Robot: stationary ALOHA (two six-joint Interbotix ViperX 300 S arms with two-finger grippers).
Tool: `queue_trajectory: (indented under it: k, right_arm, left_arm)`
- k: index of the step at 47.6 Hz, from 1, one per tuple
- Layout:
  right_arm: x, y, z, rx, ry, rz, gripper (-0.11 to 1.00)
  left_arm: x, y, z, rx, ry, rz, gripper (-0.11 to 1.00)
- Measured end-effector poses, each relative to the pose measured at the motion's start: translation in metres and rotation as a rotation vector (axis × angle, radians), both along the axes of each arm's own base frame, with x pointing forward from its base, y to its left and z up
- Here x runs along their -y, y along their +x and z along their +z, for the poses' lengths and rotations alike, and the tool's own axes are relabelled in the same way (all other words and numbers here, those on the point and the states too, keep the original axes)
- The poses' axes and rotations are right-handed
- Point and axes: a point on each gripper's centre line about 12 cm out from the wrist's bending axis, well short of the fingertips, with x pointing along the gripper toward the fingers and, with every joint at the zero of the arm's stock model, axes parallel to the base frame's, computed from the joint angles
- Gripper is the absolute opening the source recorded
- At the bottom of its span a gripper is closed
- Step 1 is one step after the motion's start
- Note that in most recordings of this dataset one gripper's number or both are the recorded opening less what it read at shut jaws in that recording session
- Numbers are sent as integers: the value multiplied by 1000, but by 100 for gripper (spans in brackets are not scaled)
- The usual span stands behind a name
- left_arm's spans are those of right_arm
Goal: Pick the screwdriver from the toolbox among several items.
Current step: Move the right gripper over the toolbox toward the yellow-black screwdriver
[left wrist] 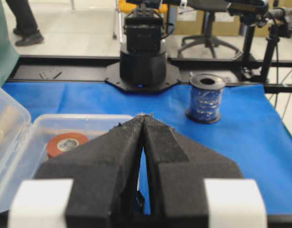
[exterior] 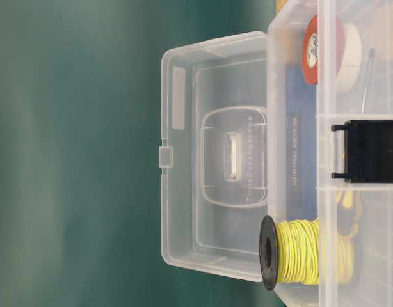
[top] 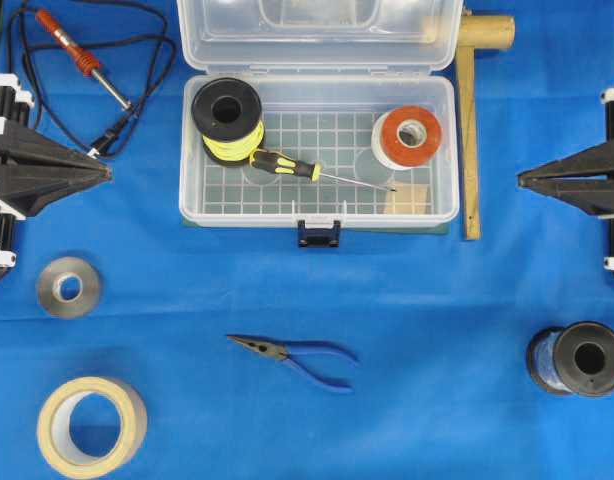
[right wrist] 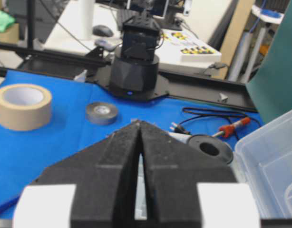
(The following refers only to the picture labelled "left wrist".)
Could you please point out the blue ribbon spool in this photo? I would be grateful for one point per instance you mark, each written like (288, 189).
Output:
(205, 98)

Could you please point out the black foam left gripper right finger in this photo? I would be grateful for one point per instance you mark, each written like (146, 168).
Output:
(192, 186)

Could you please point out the black camera stand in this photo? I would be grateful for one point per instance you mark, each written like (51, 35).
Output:
(256, 13)

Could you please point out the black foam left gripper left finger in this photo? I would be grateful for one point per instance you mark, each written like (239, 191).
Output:
(91, 186)

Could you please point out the cardboard boxes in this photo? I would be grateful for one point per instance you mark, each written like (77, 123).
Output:
(193, 22)

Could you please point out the black office chair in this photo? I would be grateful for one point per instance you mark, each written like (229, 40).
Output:
(207, 38)

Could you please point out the black octagonal mounting plate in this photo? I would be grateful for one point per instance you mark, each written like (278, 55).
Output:
(112, 76)

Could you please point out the black aluminium rail frame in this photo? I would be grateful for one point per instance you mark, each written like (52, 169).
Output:
(92, 69)

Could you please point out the clear plastic toolbox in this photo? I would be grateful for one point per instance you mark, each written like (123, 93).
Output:
(23, 141)

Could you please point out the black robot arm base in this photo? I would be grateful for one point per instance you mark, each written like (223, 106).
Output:
(142, 59)

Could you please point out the person's black legs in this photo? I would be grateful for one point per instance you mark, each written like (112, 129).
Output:
(26, 25)

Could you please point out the red tape roll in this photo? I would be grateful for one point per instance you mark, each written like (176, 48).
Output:
(64, 143)

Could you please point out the blue table cloth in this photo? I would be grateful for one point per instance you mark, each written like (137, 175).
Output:
(250, 131)

